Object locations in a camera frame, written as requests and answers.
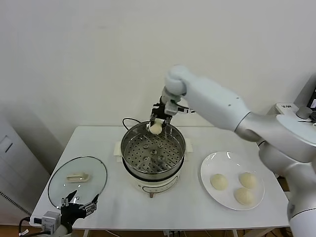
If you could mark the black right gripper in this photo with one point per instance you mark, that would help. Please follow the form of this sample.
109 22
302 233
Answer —
159 109

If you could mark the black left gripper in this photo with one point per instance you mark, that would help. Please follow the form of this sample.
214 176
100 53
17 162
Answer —
70 212

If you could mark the white steamed baozi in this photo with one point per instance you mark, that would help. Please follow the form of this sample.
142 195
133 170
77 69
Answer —
219 182
248 179
244 196
156 129

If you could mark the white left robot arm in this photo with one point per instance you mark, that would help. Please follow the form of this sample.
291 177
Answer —
61 232

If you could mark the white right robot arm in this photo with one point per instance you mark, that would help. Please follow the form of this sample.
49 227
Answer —
222 103

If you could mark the steel steamer basket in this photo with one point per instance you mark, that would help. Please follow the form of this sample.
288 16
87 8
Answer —
138 150

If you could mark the cream electric cooker base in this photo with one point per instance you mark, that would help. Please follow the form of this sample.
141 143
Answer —
153 185

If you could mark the white round plate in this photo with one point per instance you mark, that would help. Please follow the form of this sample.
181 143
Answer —
222 163

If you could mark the grey cylinder speaker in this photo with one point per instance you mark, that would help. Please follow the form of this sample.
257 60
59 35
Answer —
303 112

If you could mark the grey laptop computer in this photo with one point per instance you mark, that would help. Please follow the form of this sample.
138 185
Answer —
304 93

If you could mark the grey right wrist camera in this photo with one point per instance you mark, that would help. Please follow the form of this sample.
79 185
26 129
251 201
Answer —
170 108

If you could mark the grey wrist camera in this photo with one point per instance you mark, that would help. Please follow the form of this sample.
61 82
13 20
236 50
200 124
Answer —
50 221
170 108

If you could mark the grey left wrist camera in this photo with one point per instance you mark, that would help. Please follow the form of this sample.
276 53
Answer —
50 221

